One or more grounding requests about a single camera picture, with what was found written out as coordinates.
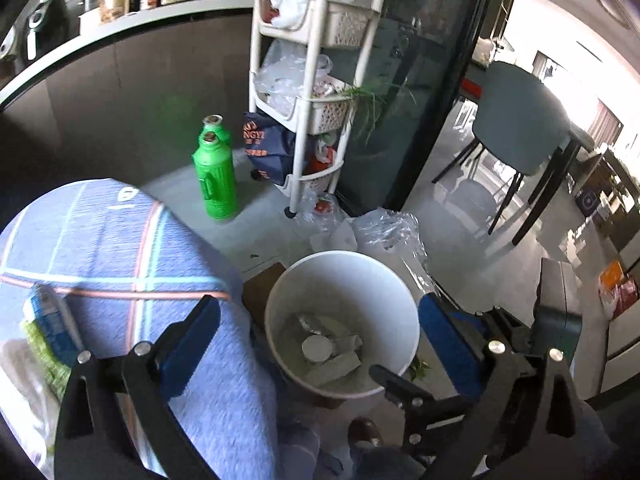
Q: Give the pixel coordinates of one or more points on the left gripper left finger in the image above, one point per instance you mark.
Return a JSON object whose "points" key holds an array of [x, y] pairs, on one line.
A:
{"points": [[92, 440]]}

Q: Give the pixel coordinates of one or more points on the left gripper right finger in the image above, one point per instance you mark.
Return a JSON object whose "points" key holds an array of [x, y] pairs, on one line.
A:
{"points": [[520, 412]]}

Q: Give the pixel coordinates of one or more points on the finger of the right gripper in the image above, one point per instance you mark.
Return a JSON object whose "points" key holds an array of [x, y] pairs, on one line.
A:
{"points": [[415, 399]]}

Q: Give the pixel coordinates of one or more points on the translucent plastic bag with receipt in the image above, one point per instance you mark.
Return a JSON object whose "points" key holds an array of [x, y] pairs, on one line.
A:
{"points": [[28, 405]]}

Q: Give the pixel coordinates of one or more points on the blue white snack wrapper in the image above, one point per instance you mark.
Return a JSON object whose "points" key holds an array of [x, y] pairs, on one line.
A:
{"points": [[50, 313]]}

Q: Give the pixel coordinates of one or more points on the white trash bin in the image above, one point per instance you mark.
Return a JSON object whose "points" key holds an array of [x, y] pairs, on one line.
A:
{"points": [[332, 315]]}

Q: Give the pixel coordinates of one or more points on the clear plastic bag on floor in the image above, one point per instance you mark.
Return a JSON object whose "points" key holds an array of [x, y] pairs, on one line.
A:
{"points": [[393, 238]]}

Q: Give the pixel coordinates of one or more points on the blue plaid tablecloth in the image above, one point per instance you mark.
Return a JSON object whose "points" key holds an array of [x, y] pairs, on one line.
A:
{"points": [[127, 267]]}

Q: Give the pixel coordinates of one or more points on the teal dining chair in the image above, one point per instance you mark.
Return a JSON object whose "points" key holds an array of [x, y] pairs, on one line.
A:
{"points": [[519, 121]]}

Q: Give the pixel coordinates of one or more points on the navy blue shopping bag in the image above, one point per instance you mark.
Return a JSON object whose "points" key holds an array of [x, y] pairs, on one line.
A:
{"points": [[269, 146]]}

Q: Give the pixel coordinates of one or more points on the front green plastic bottle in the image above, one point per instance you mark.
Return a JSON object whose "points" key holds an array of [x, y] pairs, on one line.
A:
{"points": [[213, 163]]}

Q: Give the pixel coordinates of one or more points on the green plastic bottle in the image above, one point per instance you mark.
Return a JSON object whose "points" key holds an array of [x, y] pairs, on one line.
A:
{"points": [[214, 124], [213, 163]]}

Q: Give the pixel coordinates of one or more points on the rear green plastic bottle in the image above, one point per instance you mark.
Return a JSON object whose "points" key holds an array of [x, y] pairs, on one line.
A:
{"points": [[214, 124]]}

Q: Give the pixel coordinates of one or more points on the white tiered storage rack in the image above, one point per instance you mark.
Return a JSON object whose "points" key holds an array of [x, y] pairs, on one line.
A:
{"points": [[326, 24]]}

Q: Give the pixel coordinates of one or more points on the black air fryer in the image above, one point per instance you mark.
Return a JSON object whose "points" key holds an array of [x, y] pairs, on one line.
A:
{"points": [[47, 27]]}

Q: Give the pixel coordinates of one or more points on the black camera box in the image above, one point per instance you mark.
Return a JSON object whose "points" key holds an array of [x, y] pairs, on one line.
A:
{"points": [[557, 312]]}

